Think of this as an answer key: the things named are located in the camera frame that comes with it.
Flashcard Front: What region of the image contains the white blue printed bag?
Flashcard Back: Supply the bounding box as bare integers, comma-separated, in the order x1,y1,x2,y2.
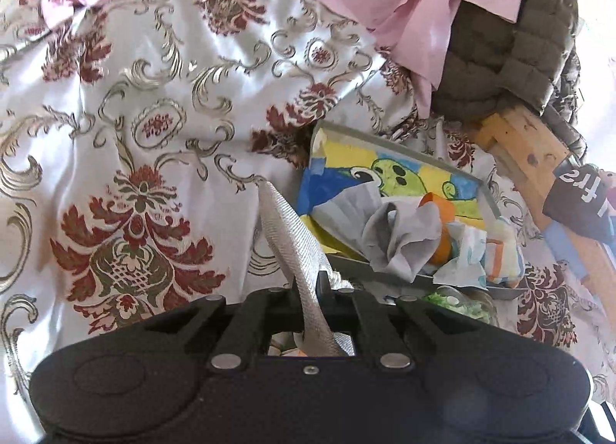
432,221,488,289

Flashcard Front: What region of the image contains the brown printed cloth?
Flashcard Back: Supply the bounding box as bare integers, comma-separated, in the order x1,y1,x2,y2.
543,162,616,243

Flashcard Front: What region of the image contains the orange cup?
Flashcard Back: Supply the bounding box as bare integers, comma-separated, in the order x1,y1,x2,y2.
418,193,457,266

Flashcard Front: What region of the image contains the grey cloth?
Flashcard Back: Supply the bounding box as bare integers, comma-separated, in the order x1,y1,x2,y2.
361,202,444,281

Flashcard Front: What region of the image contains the clear container with green pieces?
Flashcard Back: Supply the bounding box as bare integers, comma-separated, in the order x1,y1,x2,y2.
422,284,497,327

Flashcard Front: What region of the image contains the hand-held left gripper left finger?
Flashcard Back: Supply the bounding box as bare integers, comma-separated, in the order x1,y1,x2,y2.
113,286,301,374

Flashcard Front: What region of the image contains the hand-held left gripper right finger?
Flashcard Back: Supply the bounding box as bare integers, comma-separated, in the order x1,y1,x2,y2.
318,275,511,374

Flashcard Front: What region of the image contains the brown quilted jacket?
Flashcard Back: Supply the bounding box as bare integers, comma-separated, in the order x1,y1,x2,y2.
430,0,588,146

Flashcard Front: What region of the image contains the yellow striped towel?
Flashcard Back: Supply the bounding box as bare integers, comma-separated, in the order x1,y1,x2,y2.
482,218,526,289

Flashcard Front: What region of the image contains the grey tray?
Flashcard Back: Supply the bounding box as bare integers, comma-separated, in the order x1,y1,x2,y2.
308,119,527,300

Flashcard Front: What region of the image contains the grey woven pouch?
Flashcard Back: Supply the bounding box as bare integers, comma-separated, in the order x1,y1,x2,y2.
257,179,359,358

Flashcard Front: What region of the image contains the wooden bed end frame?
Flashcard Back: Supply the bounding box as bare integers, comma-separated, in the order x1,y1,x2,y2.
469,104,616,305

